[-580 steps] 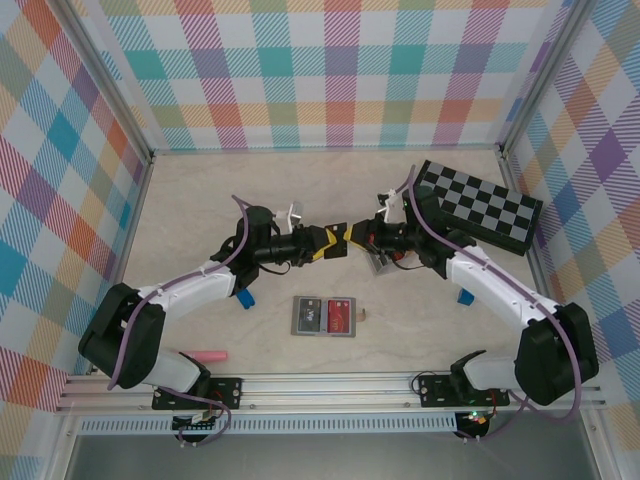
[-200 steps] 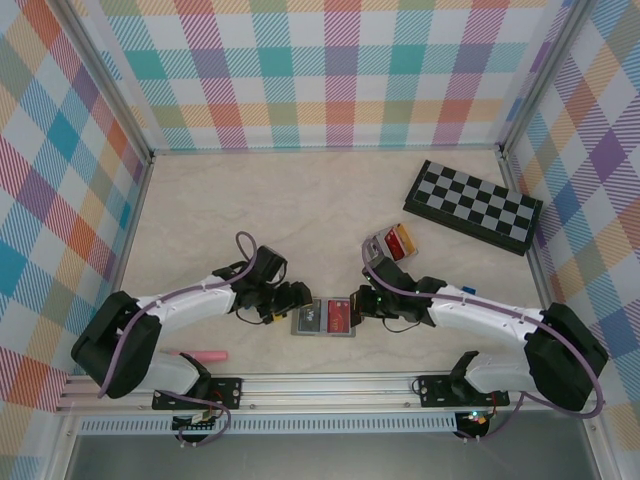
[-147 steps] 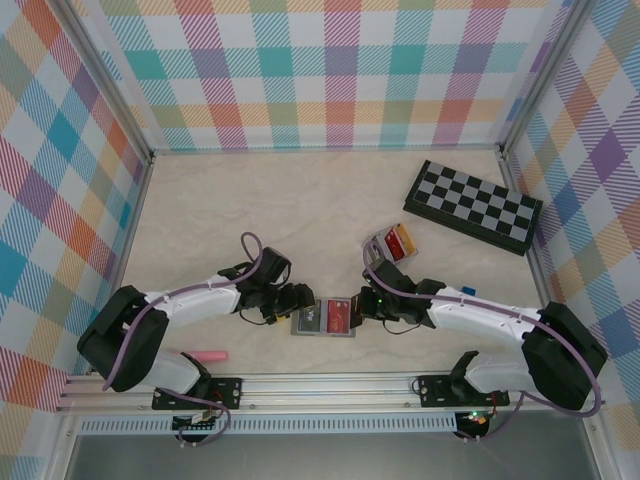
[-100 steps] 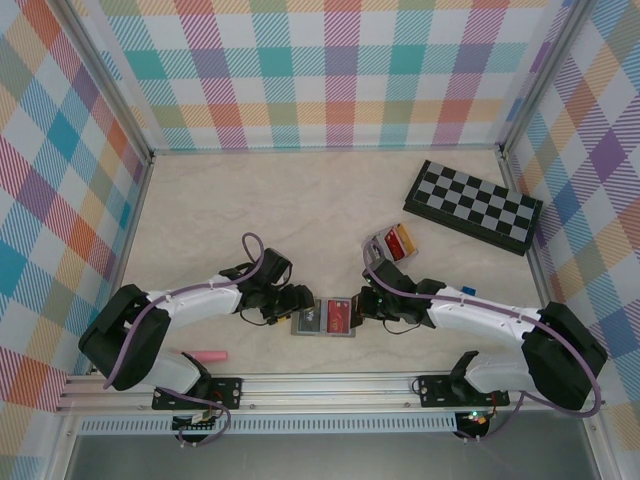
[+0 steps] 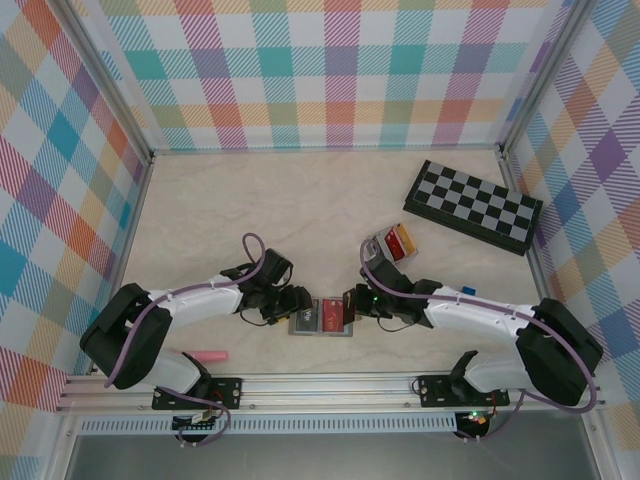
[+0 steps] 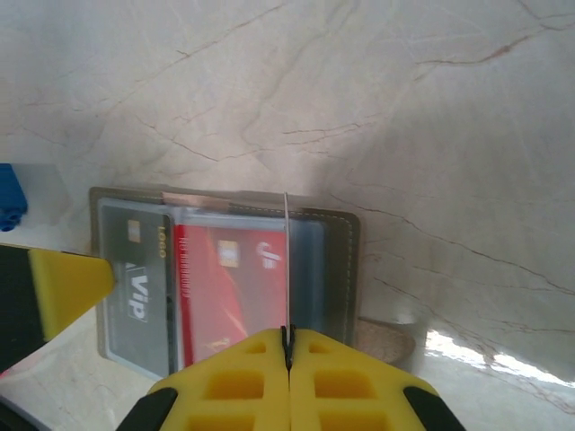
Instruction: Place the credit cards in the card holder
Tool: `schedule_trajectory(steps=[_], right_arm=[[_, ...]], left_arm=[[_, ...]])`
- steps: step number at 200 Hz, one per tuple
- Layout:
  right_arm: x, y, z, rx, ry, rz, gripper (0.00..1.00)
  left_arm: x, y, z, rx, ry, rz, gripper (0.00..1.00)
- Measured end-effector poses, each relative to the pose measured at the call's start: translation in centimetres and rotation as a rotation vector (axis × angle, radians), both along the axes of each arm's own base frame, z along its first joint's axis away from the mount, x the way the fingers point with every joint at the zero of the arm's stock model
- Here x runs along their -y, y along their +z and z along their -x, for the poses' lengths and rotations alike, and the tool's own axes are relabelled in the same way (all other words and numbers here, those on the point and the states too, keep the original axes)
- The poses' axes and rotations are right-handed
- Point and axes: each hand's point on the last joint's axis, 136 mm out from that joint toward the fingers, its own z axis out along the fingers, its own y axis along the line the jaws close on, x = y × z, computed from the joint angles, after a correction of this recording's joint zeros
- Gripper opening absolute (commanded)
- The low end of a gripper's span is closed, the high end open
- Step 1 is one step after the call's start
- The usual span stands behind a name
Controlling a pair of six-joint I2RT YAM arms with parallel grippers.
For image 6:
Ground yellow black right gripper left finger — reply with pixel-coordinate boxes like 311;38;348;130
119;326;291;431

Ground red credit card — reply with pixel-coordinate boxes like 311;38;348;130
172;222;288;367

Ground black VIP credit card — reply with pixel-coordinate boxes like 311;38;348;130
101;210;176;376

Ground small blue block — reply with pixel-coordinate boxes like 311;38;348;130
0;162;29;233

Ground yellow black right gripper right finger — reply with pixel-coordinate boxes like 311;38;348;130
289;326;455;431

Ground grey leather card holder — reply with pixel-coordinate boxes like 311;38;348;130
87;186;417;378

